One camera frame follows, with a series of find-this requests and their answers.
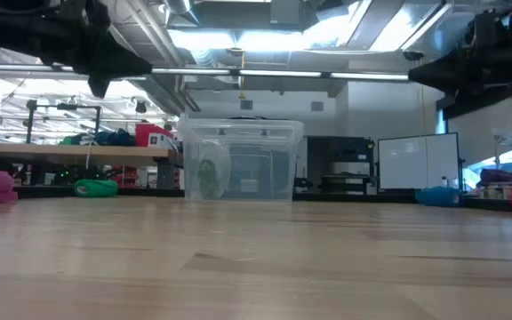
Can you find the red parts drawers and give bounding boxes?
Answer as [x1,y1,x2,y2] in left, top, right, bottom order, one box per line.
[109,164,140,188]

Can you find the long ceiling light bar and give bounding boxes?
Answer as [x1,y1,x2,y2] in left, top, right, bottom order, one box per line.
[0,63,412,83]

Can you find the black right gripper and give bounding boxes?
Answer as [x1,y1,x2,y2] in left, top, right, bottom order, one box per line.
[408,0,512,93]

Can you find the green elastic bandage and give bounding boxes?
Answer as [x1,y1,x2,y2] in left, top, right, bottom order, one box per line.
[196,158,222,201]

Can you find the teal bandage roll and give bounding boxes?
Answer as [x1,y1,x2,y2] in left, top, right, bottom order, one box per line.
[73,178,119,198]

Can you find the blue cloth bundle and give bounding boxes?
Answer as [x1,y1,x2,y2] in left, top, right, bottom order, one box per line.
[62,128,137,147]

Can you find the clear plastic zip bag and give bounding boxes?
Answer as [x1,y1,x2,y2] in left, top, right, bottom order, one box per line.
[192,140,234,202]

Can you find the purple cloth bundle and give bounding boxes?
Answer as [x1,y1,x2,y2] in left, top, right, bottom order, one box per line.
[477,167,512,188]

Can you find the black pipe rig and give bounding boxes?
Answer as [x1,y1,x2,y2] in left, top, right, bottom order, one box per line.
[24,99,104,144]

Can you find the silver ventilation duct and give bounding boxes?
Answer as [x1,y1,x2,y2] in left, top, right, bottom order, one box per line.
[104,0,186,116]

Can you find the black aluminium table frame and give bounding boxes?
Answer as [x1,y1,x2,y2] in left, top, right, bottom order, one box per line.
[13,184,512,212]

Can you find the black shelf cart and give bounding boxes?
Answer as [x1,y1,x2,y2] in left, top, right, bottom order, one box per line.
[298,135,378,196]

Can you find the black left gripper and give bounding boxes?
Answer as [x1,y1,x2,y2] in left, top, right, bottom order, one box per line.
[28,0,154,100]

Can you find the white cardboard box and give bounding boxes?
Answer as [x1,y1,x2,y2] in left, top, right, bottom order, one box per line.
[148,132,180,151]

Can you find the wooden workbench grey metal frame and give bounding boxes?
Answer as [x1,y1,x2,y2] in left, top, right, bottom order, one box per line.
[0,141,186,191]

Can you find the clear plastic storage bin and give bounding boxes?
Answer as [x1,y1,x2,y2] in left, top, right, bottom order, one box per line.
[178,116,306,204]

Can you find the red storage bin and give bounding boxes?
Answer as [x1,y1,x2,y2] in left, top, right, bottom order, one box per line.
[134,123,175,148]

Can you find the white board black frame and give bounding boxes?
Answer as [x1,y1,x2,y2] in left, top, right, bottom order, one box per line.
[376,132,466,191]

